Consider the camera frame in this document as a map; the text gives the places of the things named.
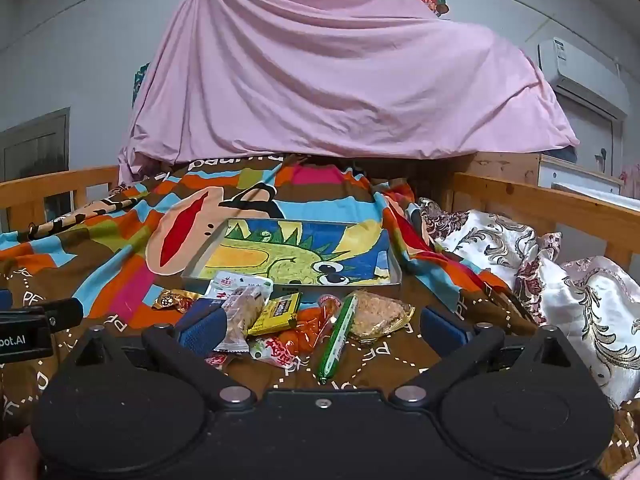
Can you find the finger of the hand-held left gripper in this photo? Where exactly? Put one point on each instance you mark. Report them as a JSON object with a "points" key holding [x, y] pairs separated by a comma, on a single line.
{"points": [[60, 315], [5, 300]]}

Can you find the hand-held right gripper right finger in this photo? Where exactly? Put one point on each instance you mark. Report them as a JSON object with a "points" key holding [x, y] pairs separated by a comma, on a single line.
{"points": [[445, 332]]}

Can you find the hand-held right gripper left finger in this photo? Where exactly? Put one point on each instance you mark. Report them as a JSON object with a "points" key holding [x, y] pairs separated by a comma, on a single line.
{"points": [[200, 332]]}

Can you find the gold snack packet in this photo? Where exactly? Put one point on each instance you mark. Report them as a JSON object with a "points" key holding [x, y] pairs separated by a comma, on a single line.
{"points": [[167, 301]]}

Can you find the clear pastry packet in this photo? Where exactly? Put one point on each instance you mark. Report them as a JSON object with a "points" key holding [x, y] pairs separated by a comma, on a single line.
{"points": [[245, 315]]}

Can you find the white and green snack packet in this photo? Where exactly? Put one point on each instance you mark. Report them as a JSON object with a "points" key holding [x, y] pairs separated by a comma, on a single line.
{"points": [[230, 285]]}

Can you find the rice cracker packet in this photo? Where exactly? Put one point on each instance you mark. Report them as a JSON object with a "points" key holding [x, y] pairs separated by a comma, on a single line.
{"points": [[380, 315]]}

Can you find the yellow snack packet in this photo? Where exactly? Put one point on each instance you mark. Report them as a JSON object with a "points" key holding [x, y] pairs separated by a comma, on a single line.
{"points": [[275, 312]]}

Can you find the clear bag of mandarins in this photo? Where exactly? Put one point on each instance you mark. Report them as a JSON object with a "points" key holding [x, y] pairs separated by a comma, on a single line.
{"points": [[300, 332]]}

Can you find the green sausage stick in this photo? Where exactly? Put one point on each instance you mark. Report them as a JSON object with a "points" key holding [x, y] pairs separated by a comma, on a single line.
{"points": [[337, 340]]}

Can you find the metal tray with dinosaur print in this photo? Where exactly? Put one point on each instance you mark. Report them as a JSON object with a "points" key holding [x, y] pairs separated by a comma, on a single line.
{"points": [[300, 255]]}

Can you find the colourful printed blanket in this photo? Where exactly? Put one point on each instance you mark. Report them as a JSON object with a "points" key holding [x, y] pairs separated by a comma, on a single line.
{"points": [[110, 240]]}

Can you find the white floral quilt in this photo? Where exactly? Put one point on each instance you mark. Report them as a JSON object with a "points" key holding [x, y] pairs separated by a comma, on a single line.
{"points": [[590, 310]]}

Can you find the wooden cabinet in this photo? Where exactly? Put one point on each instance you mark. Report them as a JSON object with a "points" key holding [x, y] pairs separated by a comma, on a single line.
{"points": [[500, 167]]}

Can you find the white board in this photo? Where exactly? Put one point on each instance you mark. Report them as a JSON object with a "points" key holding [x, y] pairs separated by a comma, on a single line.
{"points": [[575, 175]]}

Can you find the teal cloth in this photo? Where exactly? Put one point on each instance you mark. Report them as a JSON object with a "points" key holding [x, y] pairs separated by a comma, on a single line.
{"points": [[140, 85]]}

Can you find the pink bed sheet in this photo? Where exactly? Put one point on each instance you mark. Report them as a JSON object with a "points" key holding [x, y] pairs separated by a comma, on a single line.
{"points": [[325, 75]]}

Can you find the white air conditioner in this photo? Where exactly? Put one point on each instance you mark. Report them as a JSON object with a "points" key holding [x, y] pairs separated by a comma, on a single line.
{"points": [[580, 65]]}

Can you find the red floral cloth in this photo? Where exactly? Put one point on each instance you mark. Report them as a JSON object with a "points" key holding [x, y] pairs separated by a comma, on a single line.
{"points": [[432, 0]]}

